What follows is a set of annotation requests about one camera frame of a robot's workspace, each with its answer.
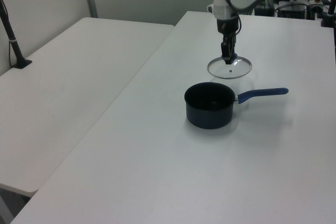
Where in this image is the white adjacent table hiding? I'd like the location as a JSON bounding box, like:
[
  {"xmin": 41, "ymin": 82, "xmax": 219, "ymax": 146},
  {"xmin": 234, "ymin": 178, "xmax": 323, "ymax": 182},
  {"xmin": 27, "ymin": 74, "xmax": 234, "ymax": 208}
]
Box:
[{"xmin": 0, "ymin": 17, "xmax": 176, "ymax": 197}]

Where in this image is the black camera stand pole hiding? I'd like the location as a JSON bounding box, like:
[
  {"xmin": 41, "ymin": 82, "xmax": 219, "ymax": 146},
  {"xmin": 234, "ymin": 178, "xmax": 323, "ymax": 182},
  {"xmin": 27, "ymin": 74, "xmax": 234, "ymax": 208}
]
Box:
[{"xmin": 0, "ymin": 0, "xmax": 33, "ymax": 70}]

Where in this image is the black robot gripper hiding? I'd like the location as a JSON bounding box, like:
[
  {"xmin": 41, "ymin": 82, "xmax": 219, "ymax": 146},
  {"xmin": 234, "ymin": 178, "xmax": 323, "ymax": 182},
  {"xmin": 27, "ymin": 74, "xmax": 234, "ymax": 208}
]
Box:
[{"xmin": 216, "ymin": 17, "xmax": 240, "ymax": 65}]

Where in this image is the dark blue saucepan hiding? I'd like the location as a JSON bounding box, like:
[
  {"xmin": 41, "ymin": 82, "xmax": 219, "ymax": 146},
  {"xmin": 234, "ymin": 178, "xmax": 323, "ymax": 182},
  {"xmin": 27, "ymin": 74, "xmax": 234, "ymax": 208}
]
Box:
[{"xmin": 184, "ymin": 82, "xmax": 289, "ymax": 130}]

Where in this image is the glass lid with blue knob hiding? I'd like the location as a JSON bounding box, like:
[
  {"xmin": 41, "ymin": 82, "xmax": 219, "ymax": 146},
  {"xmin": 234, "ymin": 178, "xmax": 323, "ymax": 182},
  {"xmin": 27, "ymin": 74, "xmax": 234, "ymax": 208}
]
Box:
[{"xmin": 206, "ymin": 52, "xmax": 253, "ymax": 80}]

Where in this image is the black clamped pole mount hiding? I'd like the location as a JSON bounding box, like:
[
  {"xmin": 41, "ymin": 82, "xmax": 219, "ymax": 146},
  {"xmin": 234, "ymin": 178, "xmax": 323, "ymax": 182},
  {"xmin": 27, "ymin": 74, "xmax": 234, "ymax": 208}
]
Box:
[{"xmin": 319, "ymin": 0, "xmax": 336, "ymax": 28}]

